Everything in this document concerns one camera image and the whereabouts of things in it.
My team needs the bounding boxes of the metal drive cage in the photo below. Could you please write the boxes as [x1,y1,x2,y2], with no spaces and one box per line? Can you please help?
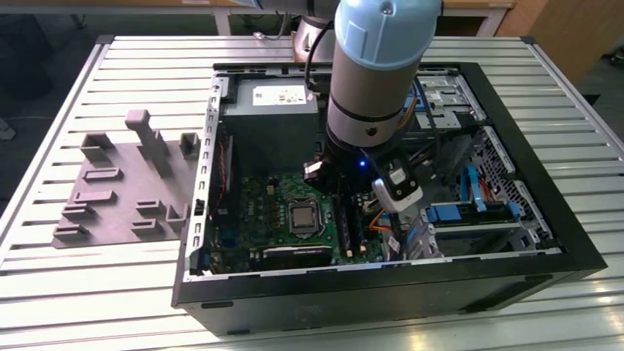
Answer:
[413,71,488,154]

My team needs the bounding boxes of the black open PC case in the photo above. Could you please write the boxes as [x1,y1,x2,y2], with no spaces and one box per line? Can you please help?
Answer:
[170,61,608,336]

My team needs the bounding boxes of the blue disk carrier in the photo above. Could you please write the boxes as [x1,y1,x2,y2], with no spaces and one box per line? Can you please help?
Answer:
[422,203,521,227]

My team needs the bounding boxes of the silver CPU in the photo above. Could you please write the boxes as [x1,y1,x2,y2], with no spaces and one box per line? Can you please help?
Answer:
[292,208,317,228]

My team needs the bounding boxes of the green motherboard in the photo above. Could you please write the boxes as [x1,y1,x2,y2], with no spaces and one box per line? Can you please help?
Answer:
[213,173,390,273]

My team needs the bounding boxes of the blue flat data wire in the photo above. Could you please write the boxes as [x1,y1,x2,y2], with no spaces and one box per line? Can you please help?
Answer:
[460,165,488,213]

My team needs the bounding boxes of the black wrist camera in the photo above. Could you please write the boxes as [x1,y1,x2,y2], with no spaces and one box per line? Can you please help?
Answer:
[301,159,334,190]

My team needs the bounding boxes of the orange wire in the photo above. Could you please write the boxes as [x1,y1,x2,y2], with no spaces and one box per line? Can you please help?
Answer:
[368,210,390,233]

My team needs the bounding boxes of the wooden cabinet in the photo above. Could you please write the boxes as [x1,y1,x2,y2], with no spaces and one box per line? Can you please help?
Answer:
[496,0,624,87]

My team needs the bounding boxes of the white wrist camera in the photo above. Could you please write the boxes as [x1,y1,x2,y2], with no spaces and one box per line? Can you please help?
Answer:
[370,160,424,214]

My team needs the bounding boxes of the grey power supply unit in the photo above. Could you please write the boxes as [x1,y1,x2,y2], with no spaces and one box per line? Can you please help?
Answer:
[221,78,332,176]

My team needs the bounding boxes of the grey parts rack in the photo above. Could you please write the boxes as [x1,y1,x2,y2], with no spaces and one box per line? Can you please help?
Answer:
[50,108,204,250]

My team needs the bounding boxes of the black graphics card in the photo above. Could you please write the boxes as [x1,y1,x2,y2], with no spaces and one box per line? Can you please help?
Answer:
[250,244,336,271]

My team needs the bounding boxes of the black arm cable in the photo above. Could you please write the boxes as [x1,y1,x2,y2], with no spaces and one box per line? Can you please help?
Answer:
[302,20,338,97]

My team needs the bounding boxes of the CPU socket metal frame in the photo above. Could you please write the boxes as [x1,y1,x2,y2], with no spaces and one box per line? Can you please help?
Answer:
[286,199,322,235]

